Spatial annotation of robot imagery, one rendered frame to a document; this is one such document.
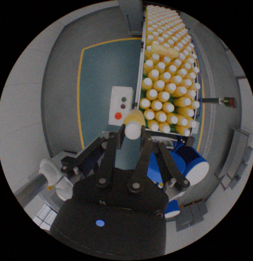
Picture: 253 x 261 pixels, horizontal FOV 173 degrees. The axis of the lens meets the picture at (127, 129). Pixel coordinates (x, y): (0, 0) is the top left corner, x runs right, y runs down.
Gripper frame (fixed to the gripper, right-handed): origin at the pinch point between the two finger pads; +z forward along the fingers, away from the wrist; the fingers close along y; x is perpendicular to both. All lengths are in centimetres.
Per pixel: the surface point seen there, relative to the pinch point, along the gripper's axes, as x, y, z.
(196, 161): -34, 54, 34
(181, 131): -8.8, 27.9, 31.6
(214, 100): 16, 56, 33
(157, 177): -26.4, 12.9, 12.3
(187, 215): -319, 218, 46
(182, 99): 10.0, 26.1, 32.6
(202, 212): -313, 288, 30
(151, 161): -23.3, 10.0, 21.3
